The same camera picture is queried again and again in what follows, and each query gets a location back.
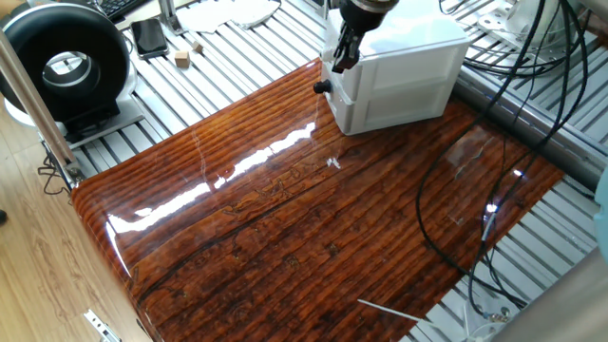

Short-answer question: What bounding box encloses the black keyboard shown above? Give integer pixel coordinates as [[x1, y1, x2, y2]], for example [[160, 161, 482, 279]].
[[92, 0, 149, 23]]

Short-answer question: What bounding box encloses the grey aluminium rail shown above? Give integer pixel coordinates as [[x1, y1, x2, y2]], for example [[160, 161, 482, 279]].
[[450, 66, 608, 192]]

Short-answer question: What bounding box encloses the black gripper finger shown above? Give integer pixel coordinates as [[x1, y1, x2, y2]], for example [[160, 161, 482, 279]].
[[351, 28, 365, 61], [331, 32, 359, 75]]

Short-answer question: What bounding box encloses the metal corner bracket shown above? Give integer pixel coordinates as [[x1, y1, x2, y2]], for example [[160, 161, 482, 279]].
[[83, 308, 123, 342]]

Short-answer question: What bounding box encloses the aluminium frame post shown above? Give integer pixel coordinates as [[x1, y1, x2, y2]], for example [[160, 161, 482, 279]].
[[0, 30, 86, 189]]

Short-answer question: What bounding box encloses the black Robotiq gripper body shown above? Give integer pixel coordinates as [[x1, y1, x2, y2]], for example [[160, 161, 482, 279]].
[[337, 0, 398, 35]]

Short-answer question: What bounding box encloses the perforated aluminium plate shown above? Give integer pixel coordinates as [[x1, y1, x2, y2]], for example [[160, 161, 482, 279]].
[[476, 0, 590, 51]]

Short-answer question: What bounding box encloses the black cable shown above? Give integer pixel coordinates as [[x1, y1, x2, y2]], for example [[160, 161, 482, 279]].
[[415, 0, 593, 310]]

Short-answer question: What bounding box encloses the white cloth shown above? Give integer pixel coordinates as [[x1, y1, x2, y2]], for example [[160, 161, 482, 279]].
[[176, 0, 283, 35]]

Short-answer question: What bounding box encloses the white plastic drawer cabinet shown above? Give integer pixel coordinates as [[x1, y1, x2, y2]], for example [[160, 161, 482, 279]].
[[320, 0, 471, 137]]

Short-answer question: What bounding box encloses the white zip tie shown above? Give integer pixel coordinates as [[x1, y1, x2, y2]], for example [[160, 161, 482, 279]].
[[356, 297, 431, 325]]

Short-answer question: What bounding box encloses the glossy wood-grain board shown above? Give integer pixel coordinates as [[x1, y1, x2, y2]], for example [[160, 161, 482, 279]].
[[70, 57, 567, 342]]

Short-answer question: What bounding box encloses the cable with silver connector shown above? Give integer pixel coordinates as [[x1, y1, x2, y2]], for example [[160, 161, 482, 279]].
[[467, 0, 593, 325]]

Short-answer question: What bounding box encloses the small metal stand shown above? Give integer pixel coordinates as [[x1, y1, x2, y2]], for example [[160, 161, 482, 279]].
[[158, 0, 187, 37]]

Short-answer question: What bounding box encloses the black smartphone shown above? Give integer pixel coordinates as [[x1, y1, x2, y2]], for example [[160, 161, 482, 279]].
[[129, 17, 170, 61]]

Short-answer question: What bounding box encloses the white drawer with knob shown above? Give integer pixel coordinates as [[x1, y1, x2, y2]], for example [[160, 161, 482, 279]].
[[312, 45, 363, 104]]

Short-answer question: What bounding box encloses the black ring-shaped blower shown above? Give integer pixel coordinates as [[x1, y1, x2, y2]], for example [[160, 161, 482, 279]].
[[0, 2, 144, 149]]

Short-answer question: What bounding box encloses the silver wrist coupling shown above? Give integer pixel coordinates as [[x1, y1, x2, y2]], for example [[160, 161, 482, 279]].
[[351, 0, 401, 14]]

